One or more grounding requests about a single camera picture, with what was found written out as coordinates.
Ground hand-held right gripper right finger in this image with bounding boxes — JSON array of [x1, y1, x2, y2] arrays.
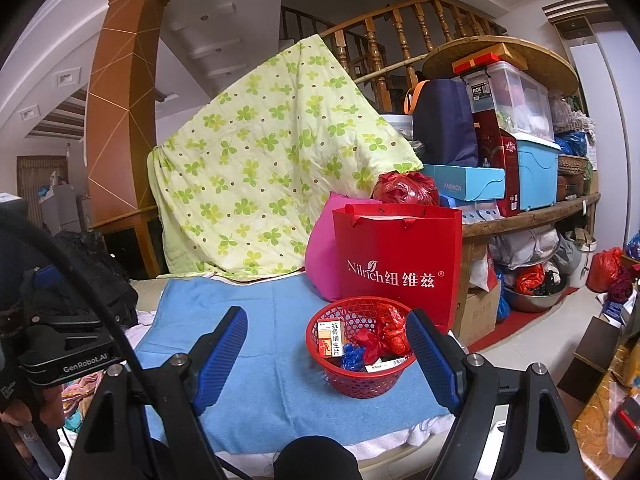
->
[[405, 308, 586, 480]]

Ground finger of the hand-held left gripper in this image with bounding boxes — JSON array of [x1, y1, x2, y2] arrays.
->
[[30, 263, 71, 320]]

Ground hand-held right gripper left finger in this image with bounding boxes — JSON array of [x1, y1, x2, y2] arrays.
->
[[65, 305, 249, 480]]

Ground long white medicine box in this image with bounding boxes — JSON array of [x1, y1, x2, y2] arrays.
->
[[363, 356, 417, 374]]

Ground red ribbon bow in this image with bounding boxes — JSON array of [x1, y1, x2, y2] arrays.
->
[[349, 329, 387, 367]]

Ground red plastic mesh basket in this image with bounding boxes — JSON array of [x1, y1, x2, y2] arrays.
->
[[305, 296, 421, 400]]

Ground blue white knotted bag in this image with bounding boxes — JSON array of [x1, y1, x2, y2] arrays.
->
[[341, 344, 369, 372]]

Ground orange white medicine box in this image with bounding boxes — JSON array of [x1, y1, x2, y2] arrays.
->
[[316, 318, 347, 359]]

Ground person's left hand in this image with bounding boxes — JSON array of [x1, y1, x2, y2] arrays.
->
[[0, 384, 67, 442]]

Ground pile of colourful clothes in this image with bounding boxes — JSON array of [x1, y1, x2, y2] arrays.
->
[[60, 372, 108, 436]]

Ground black lace cloth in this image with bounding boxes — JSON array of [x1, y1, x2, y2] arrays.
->
[[30, 230, 140, 328]]

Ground blue blanket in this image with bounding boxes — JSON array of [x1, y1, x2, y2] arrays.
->
[[132, 271, 453, 456]]

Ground cardboard box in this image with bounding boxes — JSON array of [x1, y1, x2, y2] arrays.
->
[[456, 279, 502, 347]]

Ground grey refrigerator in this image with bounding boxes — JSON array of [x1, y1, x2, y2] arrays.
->
[[39, 184, 82, 235]]

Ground red paper bag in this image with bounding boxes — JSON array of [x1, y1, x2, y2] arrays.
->
[[331, 204, 463, 335]]

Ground wooden cabinet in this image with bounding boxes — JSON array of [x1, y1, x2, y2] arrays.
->
[[89, 205, 168, 282]]

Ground beige cushion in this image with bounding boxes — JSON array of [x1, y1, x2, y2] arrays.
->
[[127, 276, 173, 315]]

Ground metal basin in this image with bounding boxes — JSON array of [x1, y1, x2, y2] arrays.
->
[[501, 279, 569, 314]]

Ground pink pillow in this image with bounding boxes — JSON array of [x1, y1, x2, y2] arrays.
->
[[304, 191, 383, 303]]

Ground white stuffed bags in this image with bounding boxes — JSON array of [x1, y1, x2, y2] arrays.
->
[[489, 226, 562, 272]]

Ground brown low cabinet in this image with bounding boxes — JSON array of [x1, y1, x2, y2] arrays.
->
[[556, 316, 623, 404]]

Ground wooden shelf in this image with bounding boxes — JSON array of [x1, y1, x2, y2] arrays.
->
[[459, 191, 602, 341]]

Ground large red plastic bag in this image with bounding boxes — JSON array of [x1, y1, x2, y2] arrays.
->
[[372, 170, 441, 207]]

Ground light blue shoebox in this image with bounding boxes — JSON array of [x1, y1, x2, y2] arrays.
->
[[434, 163, 507, 204]]

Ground green clover print quilt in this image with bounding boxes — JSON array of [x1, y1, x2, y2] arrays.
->
[[146, 34, 425, 282]]

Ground orange wooden pillar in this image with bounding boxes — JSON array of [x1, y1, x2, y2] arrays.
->
[[85, 0, 172, 233]]

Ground orange red plastic bag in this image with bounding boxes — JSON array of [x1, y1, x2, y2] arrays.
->
[[586, 246, 624, 294]]

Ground dark red gift box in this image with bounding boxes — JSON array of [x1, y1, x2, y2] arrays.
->
[[471, 109, 522, 219]]

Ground blue plastic storage bin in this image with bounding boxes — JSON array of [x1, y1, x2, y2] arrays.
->
[[514, 131, 562, 212]]

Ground wicker basket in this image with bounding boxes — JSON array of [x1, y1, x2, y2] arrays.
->
[[556, 154, 589, 177]]

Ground clear plastic storage box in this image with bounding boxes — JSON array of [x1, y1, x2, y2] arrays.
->
[[464, 61, 557, 143]]

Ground flat red box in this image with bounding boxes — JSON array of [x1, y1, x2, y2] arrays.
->
[[452, 51, 515, 75]]

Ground wooden stair railing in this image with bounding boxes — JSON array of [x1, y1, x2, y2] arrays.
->
[[279, 0, 501, 113]]

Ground black cable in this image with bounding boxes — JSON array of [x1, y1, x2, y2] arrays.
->
[[0, 217, 243, 480]]

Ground navy bag with orange handles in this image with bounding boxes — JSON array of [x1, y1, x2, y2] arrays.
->
[[403, 78, 482, 167]]

